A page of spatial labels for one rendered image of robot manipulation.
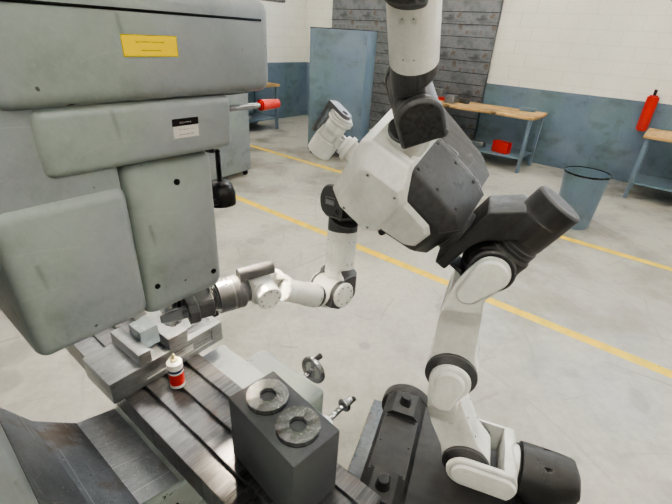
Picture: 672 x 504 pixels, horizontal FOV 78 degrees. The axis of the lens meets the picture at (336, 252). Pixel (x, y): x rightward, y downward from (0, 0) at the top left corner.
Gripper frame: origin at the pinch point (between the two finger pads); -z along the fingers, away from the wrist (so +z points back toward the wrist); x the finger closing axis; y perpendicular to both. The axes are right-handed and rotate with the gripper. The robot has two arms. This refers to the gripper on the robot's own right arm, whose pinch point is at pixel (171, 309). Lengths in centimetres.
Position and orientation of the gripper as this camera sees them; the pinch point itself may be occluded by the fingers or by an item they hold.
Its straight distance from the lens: 107.4
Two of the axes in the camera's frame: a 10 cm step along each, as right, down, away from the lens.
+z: 8.5, -2.2, 4.8
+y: -0.5, 8.8, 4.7
